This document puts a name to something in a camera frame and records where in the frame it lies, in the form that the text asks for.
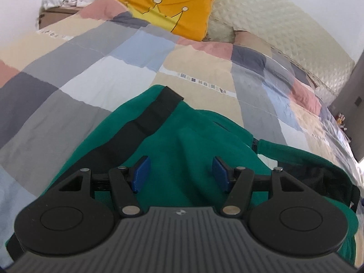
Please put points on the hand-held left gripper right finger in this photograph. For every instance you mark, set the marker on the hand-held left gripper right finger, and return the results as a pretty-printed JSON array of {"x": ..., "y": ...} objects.
[{"x": 221, "y": 175}]

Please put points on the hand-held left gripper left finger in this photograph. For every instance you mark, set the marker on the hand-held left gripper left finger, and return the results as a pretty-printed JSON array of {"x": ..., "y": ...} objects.
[{"x": 141, "y": 173}]

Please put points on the green zip hoodie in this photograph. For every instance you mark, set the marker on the green zip hoodie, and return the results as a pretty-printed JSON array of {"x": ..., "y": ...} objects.
[{"x": 184, "y": 142}]

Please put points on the checkered patchwork quilt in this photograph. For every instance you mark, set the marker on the checkered patchwork quilt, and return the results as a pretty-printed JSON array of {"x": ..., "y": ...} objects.
[{"x": 85, "y": 68}]

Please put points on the cluster of cosmetic bottles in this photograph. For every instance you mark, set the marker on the cluster of cosmetic bottles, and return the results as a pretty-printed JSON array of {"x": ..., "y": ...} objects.
[{"x": 340, "y": 119}]

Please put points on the dark cabinet socket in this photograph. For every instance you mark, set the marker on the dark cabinet socket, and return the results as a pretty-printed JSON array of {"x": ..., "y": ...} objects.
[{"x": 358, "y": 101}]

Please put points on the cream quilted headboard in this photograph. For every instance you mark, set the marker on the cream quilted headboard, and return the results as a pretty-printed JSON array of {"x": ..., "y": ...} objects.
[{"x": 270, "y": 17}]

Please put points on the yellow crown print pillow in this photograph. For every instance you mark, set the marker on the yellow crown print pillow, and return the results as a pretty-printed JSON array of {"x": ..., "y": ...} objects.
[{"x": 176, "y": 5}]

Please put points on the cardboard box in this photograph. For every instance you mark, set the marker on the cardboard box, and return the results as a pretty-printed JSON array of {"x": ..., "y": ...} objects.
[{"x": 54, "y": 17}]

